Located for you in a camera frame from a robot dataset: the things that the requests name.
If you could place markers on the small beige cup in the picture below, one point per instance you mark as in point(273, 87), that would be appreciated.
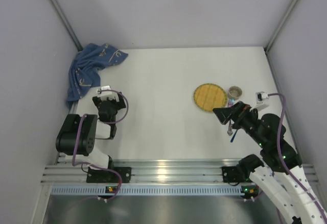
point(234, 92)

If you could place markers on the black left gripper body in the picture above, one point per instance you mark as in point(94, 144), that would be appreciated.
point(108, 101)

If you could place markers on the right aluminium frame post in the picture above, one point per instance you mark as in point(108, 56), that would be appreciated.
point(281, 24)

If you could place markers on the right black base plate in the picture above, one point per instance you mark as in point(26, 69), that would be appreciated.
point(232, 175)

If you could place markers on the dark metallic fork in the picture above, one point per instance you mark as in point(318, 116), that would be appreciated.
point(230, 104)

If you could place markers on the blue cloth placemat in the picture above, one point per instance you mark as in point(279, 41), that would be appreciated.
point(83, 72)

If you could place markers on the aluminium frame post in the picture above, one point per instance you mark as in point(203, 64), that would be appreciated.
point(65, 22)
point(281, 24)

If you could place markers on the round yellow woven plate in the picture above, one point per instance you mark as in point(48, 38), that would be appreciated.
point(209, 96)

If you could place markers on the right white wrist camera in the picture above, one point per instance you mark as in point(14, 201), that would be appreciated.
point(262, 101)

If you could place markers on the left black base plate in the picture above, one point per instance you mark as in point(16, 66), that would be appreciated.
point(101, 176)

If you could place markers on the perforated cable duct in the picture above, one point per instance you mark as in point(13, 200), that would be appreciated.
point(157, 190)

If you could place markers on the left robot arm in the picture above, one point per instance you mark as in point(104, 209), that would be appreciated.
point(78, 134)

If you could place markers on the aluminium mounting rail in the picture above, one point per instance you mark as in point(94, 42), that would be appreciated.
point(146, 172)

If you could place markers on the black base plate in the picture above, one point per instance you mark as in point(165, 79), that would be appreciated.
point(232, 175)
point(101, 176)

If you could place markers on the blue metallic spoon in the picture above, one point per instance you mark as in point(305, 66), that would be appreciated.
point(233, 136)

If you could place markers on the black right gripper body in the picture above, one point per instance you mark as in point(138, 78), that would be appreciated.
point(236, 115)

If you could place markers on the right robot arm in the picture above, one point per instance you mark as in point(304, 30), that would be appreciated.
point(278, 171)

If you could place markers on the left aluminium frame post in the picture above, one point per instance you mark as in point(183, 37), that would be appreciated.
point(65, 22)

